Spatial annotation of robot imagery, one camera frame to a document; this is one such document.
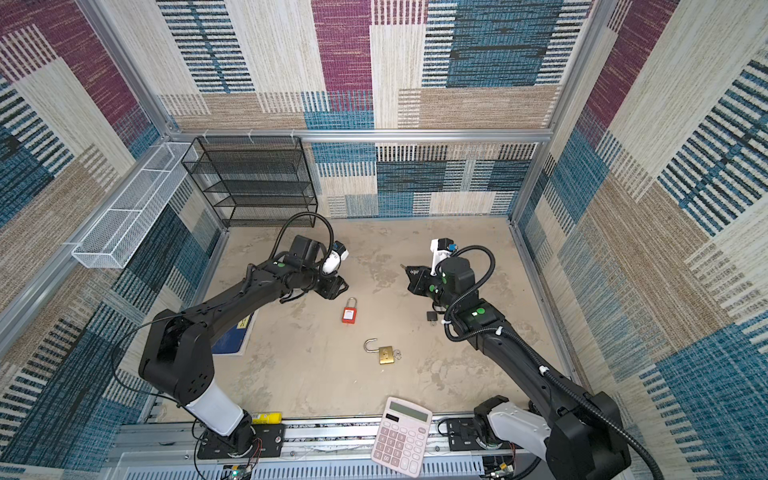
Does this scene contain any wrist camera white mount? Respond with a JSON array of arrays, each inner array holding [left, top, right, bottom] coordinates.
[[430, 237, 457, 276], [322, 241, 349, 276]]

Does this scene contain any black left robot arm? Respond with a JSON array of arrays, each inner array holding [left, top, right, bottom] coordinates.
[[138, 211, 343, 445]]

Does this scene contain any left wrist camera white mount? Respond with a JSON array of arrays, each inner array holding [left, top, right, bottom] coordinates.
[[322, 241, 349, 276]]

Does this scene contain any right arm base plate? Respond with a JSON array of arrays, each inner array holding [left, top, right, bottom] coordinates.
[[436, 417, 521, 451]]

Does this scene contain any white wire mesh basket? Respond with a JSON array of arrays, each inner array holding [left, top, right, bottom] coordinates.
[[72, 142, 189, 269]]

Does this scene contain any pink calculator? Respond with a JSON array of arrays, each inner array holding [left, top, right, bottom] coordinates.
[[371, 397, 433, 478]]

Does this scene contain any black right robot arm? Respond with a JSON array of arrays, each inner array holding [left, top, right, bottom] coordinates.
[[405, 238, 664, 479]]

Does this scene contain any red padlock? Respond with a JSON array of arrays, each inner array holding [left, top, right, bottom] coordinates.
[[341, 297, 357, 325]]

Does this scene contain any black wire mesh shelf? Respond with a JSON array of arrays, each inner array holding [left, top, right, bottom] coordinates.
[[181, 136, 318, 228]]

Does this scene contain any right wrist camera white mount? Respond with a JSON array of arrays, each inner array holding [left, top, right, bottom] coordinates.
[[430, 237, 457, 276]]

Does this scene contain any blue book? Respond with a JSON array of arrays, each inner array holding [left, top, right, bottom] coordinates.
[[212, 312, 257, 356]]

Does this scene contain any yellow label block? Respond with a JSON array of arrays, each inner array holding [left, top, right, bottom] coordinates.
[[252, 412, 282, 425]]

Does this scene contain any brass padlock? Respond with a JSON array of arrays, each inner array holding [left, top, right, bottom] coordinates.
[[363, 338, 402, 365]]

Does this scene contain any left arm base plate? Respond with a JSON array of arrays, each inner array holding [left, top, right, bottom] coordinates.
[[195, 424, 285, 462]]

